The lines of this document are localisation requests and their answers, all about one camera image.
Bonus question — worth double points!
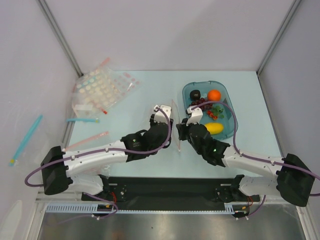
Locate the clear zip bag red dots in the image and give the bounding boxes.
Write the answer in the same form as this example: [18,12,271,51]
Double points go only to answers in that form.
[139,99,183,153]

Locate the teal transparent plastic tray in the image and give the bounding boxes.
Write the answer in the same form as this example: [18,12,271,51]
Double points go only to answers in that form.
[182,80,238,141]

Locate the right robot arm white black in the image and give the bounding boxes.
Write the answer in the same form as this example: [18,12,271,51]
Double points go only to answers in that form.
[176,118,315,207]

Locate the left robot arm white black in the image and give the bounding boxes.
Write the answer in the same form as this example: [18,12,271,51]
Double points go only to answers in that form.
[40,111,173,200]

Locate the zip bag red dots back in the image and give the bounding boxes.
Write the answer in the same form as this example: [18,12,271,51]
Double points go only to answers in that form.
[109,71,143,101]

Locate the zip bag blue zipper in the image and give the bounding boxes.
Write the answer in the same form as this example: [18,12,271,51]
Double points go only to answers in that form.
[66,110,101,124]

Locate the zip bag pastel dots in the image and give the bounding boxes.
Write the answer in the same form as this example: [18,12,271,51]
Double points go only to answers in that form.
[71,58,120,119]

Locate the yellow mango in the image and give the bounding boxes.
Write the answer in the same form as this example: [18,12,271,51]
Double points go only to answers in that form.
[204,122,224,135]

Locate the red cherries with green leaves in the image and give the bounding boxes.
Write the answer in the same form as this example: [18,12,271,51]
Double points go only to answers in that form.
[206,106,225,121]

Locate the purple grape bunch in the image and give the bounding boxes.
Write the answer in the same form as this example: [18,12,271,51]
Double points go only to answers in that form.
[190,97,214,112]

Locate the dark brown round fruit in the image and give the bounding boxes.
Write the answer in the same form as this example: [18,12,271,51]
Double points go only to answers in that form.
[189,89,201,101]

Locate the orange fruit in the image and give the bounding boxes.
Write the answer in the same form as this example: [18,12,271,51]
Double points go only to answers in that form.
[207,89,222,102]

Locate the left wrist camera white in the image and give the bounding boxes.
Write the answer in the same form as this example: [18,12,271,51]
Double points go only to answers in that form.
[153,104,172,123]

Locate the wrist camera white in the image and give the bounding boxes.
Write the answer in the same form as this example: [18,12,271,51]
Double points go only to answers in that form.
[153,104,172,123]
[186,106,203,126]

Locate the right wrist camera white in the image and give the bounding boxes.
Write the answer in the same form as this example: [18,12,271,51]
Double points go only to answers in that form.
[186,106,203,126]

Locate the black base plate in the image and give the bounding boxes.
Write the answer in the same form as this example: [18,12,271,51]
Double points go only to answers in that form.
[97,177,260,211]

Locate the white slotted cable duct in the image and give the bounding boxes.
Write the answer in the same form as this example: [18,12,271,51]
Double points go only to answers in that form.
[46,201,251,215]

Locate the right aluminium frame post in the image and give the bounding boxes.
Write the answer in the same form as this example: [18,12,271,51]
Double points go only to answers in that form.
[256,0,304,78]

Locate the aluminium frame post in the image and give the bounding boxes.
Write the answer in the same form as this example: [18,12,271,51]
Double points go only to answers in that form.
[36,0,83,78]
[256,0,304,78]

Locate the clear bag teal zipper wall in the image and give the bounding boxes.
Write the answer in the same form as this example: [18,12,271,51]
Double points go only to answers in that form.
[8,114,51,174]

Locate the left aluminium frame post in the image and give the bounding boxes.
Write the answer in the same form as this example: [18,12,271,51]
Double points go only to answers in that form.
[36,0,83,78]

